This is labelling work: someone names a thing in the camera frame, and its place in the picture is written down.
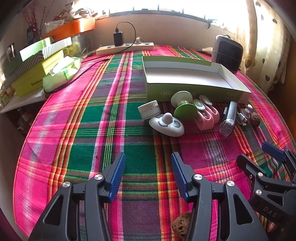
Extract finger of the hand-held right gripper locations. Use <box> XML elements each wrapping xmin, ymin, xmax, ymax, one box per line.
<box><xmin>261</xmin><ymin>142</ymin><xmax>296</xmax><ymax>183</ymax></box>
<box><xmin>236</xmin><ymin>154</ymin><xmax>296</xmax><ymax>198</ymax></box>

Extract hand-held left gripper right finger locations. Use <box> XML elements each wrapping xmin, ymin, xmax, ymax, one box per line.
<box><xmin>171</xmin><ymin>152</ymin><xmax>270</xmax><ymax>241</ymax></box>

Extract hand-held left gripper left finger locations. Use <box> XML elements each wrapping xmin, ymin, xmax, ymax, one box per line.
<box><xmin>28</xmin><ymin>152</ymin><xmax>126</xmax><ymax>241</ymax></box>

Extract small white knob gadget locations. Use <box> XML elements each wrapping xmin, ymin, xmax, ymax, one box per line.
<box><xmin>238</xmin><ymin>104</ymin><xmax>253</xmax><ymax>120</ymax></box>

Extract large brown walnut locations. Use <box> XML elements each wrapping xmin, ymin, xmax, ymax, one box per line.
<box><xmin>172</xmin><ymin>210</ymin><xmax>192</xmax><ymax>240</ymax></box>

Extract white panda face massager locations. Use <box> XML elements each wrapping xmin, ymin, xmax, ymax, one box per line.
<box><xmin>149</xmin><ymin>112</ymin><xmax>185</xmax><ymax>138</ymax></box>

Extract grey bike light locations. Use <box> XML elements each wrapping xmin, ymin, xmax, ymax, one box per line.
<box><xmin>219</xmin><ymin>101</ymin><xmax>238</xmax><ymax>137</ymax></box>

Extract pink clip with mint pad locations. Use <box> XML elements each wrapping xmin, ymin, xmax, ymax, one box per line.
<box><xmin>199</xmin><ymin>95</ymin><xmax>220</xmax><ymax>123</ymax></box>
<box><xmin>192</xmin><ymin>98</ymin><xmax>212</xmax><ymax>131</ymax></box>

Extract white round jar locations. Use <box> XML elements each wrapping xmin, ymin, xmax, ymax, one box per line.
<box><xmin>138</xmin><ymin>100</ymin><xmax>161</xmax><ymax>120</ymax></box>

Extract green and white spool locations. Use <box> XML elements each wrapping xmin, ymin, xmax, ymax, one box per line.
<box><xmin>171</xmin><ymin>91</ymin><xmax>199</xmax><ymax>121</ymax></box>

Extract green cardboard box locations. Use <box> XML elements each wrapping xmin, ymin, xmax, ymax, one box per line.
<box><xmin>142</xmin><ymin>56</ymin><xmax>252</xmax><ymax>104</ymax></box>

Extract plaid tablecloth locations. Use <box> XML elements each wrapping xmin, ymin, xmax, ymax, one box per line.
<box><xmin>13</xmin><ymin>45</ymin><xmax>294</xmax><ymax>241</ymax></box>

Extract grey desktop heater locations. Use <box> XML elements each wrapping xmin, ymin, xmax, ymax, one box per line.
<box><xmin>211</xmin><ymin>35</ymin><xmax>244</xmax><ymax>73</ymax></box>

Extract heart print curtain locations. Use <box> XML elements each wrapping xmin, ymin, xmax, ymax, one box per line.
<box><xmin>236</xmin><ymin>0</ymin><xmax>292</xmax><ymax>93</ymax></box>

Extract green tissue pack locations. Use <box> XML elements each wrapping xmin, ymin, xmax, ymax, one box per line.
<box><xmin>42</xmin><ymin>56</ymin><xmax>81</xmax><ymax>93</ymax></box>

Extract white shelf board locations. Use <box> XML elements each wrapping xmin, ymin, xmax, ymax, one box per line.
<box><xmin>0</xmin><ymin>88</ymin><xmax>50</xmax><ymax>114</ymax></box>

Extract beige tapered object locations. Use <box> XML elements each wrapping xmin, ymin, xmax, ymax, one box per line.
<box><xmin>196</xmin><ymin>46</ymin><xmax>213</xmax><ymax>55</ymax></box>

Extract beige power strip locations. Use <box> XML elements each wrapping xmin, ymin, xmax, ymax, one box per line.
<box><xmin>96</xmin><ymin>42</ymin><xmax>154</xmax><ymax>55</ymax></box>

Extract yellow-green cardboard box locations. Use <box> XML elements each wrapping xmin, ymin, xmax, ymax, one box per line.
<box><xmin>11</xmin><ymin>50</ymin><xmax>65</xmax><ymax>98</ymax></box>

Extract stack of yellow-green packets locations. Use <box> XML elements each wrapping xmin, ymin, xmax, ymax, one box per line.
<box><xmin>62</xmin><ymin>43</ymin><xmax>81</xmax><ymax>57</ymax></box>

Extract white striped box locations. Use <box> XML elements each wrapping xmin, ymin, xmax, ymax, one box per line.
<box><xmin>42</xmin><ymin>37</ymin><xmax>73</xmax><ymax>59</ymax></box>

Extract grey chevron box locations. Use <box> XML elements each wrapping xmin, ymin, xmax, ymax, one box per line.
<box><xmin>5</xmin><ymin>52</ymin><xmax>44</xmax><ymax>81</ymax></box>

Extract light green box lid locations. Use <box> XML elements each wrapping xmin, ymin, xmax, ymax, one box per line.
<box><xmin>19</xmin><ymin>37</ymin><xmax>52</xmax><ymax>62</ymax></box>

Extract orange box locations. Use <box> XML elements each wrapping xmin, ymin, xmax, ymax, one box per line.
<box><xmin>42</xmin><ymin>17</ymin><xmax>96</xmax><ymax>40</ymax></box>

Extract pile of papers and packets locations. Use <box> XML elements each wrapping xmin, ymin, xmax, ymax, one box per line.
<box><xmin>45</xmin><ymin>7</ymin><xmax>102</xmax><ymax>26</ymax></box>

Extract window with bars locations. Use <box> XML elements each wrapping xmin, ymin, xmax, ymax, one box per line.
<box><xmin>74</xmin><ymin>0</ymin><xmax>255</xmax><ymax>26</ymax></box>

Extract red flower branches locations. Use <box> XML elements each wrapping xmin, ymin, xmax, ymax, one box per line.
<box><xmin>22</xmin><ymin>0</ymin><xmax>55</xmax><ymax>40</ymax></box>

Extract black charger with cable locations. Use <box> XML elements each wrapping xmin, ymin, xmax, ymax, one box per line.
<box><xmin>45</xmin><ymin>22</ymin><xmax>136</xmax><ymax>93</ymax></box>

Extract dark picture frame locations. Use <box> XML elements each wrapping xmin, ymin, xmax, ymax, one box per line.
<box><xmin>6</xmin><ymin>44</ymin><xmax>16</xmax><ymax>61</ymax></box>

